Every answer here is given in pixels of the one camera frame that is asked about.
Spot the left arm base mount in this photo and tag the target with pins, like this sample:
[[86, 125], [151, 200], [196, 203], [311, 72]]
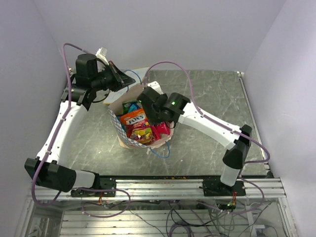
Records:
[[103, 186]]

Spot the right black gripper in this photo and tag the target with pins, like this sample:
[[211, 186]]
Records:
[[150, 116]]

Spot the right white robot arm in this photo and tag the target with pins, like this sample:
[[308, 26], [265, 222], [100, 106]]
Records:
[[177, 108]]

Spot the green snack pack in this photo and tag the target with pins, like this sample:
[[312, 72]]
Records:
[[125, 105]]

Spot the pink snack bag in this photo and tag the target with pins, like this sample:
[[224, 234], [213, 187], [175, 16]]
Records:
[[160, 132]]

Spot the orange Fox's candy bag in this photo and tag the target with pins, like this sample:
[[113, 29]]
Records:
[[137, 126]]

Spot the aluminium frame rail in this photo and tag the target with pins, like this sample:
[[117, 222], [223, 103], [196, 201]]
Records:
[[171, 190]]

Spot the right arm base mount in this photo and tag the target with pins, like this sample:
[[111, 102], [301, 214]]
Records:
[[214, 188]]

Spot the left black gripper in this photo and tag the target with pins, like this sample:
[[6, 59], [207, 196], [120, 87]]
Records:
[[121, 80]]

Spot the blue checkered paper bag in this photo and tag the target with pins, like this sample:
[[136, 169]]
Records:
[[116, 111]]

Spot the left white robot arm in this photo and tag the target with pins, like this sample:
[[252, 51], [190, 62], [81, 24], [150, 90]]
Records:
[[93, 73]]

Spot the blue snack bag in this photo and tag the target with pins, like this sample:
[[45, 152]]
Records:
[[134, 106]]

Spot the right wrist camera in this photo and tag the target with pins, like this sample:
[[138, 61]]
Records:
[[156, 86]]

